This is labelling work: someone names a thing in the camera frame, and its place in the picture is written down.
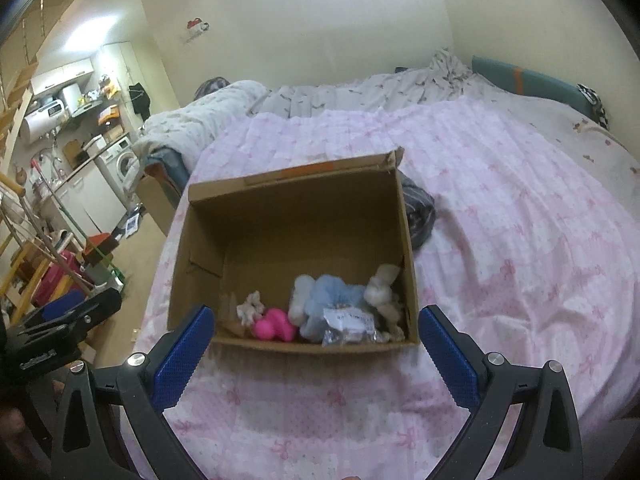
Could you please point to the white washing machine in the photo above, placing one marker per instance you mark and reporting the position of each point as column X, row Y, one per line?
column 114, row 162

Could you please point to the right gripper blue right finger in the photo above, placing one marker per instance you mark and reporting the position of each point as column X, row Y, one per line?
column 545, row 442

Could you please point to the brown cardboard box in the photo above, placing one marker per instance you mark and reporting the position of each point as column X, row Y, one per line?
column 258, row 233

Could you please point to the large floor cardboard box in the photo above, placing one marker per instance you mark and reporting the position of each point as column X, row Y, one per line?
column 157, row 202

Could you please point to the cream floral scrunchie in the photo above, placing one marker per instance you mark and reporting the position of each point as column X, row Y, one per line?
column 251, row 310

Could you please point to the pink rubber duck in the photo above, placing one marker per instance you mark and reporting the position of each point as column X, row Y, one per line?
column 274, row 325

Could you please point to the teal orange headboard cushion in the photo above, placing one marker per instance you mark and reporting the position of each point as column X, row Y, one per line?
column 522, row 82

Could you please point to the white rumpled duvet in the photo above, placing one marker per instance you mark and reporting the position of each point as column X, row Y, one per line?
column 190, row 129

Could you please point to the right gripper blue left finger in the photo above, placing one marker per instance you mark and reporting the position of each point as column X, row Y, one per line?
column 87, row 443

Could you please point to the blue fish plush toy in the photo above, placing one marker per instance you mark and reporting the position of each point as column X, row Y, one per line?
column 312, row 297

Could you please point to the beige pink scrunchie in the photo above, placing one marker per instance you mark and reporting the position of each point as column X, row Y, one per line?
column 392, row 314

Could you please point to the dark striped cloth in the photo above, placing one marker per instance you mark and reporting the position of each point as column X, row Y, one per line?
column 420, row 211

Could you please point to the pink patterned bed quilt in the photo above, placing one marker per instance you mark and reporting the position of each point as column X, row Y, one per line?
column 529, row 254

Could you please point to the clear plastic packet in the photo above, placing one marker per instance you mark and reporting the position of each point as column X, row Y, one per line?
column 351, row 325

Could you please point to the black hanging garment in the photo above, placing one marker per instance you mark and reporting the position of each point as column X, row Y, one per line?
column 140, row 101

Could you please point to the white sock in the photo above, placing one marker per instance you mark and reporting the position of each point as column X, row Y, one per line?
column 379, row 289

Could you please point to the green handled mop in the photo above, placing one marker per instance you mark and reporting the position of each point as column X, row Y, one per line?
column 85, row 206

